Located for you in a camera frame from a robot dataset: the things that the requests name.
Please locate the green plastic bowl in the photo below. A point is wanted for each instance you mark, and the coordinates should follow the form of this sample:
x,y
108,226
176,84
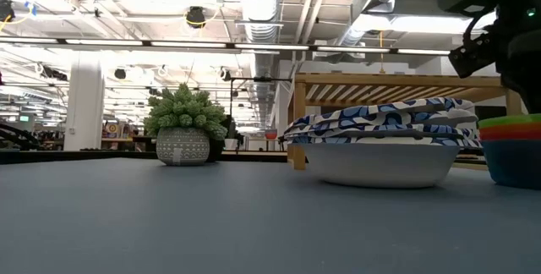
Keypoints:
x,y
515,121

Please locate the orange plastic bowl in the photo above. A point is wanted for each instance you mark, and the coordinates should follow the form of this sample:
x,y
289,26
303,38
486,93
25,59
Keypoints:
x,y
515,130

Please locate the red plastic bowl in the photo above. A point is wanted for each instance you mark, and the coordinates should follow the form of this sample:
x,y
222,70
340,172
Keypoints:
x,y
515,137

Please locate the blue plastic bowl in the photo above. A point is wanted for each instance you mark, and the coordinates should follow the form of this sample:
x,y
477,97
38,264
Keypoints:
x,y
515,164

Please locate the wooden slatted shelf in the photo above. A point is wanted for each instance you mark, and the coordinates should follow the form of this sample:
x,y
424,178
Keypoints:
x,y
380,80

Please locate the red background object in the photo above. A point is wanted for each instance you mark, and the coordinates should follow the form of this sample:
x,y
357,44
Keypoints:
x,y
271,134

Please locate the black ceiling-mounted device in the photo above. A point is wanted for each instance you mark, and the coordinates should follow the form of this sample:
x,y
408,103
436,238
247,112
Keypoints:
x,y
195,16
6,11
225,75
120,73

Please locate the white cup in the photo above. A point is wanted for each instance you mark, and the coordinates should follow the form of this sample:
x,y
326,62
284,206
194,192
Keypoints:
x,y
231,144

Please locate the mixed succulents in black pot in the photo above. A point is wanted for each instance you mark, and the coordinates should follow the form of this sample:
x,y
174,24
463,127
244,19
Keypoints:
x,y
215,151

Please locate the pale succulent in grey pot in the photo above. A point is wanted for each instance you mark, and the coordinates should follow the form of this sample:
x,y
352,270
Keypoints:
x,y
182,147

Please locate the colourful target board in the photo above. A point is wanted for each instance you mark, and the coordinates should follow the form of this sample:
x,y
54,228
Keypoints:
x,y
112,130

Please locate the white structural column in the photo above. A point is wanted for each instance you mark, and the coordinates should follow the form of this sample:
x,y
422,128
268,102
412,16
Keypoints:
x,y
84,105

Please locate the green lit sign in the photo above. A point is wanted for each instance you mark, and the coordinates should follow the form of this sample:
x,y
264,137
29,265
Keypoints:
x,y
24,118

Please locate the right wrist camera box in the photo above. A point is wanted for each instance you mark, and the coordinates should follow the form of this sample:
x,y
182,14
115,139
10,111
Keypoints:
x,y
471,56

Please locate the black wall monitor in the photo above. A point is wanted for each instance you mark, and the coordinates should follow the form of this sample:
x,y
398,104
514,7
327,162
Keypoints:
x,y
490,112

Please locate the suspended linear light rail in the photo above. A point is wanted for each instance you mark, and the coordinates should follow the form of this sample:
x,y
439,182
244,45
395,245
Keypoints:
x,y
190,44

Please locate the black table edge rail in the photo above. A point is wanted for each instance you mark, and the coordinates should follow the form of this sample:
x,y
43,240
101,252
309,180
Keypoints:
x,y
84,156

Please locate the black curved frame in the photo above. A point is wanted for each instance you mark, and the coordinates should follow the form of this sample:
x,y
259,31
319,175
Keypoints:
x,y
19,136

